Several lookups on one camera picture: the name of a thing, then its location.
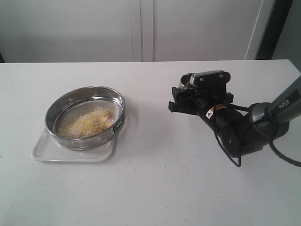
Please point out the white cabinet doors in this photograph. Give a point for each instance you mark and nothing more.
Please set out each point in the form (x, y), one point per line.
(131, 30)

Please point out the round steel mesh sieve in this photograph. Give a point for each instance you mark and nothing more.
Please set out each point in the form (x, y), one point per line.
(80, 102)

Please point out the white rectangular tray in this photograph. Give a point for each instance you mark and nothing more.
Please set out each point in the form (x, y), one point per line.
(48, 150)

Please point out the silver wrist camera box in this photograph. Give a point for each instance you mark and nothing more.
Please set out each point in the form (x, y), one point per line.
(197, 78)

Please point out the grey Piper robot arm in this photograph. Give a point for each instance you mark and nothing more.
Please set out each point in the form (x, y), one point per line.
(242, 130)

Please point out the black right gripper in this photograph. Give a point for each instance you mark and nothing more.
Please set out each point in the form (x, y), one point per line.
(210, 101)

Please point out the yellow millet grains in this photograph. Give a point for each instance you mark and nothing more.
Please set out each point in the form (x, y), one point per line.
(87, 125)

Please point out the stainless steel cup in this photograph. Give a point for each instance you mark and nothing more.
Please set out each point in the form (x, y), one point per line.
(185, 82)

